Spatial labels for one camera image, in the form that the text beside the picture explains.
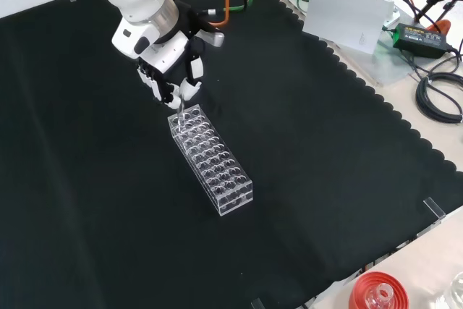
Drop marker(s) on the pale grey board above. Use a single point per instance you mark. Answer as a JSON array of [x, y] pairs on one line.
[[343, 16]]

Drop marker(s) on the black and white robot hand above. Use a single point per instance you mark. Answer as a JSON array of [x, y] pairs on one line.
[[170, 57]]

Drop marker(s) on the clear plastic test tube rack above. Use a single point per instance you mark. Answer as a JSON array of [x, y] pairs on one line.
[[213, 164]]

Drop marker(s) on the grey metal base plate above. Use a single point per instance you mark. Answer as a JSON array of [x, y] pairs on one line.
[[388, 68]]

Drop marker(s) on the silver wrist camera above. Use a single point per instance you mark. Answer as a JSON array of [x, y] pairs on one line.
[[216, 38]]

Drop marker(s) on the clear glass vessel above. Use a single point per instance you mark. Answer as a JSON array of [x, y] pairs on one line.
[[455, 292]]

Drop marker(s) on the orange clamp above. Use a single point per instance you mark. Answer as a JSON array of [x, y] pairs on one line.
[[443, 26]]

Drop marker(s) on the clear glass test tube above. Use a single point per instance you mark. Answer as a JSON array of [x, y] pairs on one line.
[[181, 117]]

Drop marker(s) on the black power adapter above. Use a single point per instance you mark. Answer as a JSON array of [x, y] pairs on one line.
[[421, 39]]

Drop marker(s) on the black scalloped bench cloth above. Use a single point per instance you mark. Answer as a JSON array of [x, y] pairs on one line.
[[325, 142]]

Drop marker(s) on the small clear glass flask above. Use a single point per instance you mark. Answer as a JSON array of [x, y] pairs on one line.
[[381, 292]]

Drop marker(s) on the red ribbed funnel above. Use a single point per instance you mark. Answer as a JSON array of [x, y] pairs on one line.
[[360, 289]]

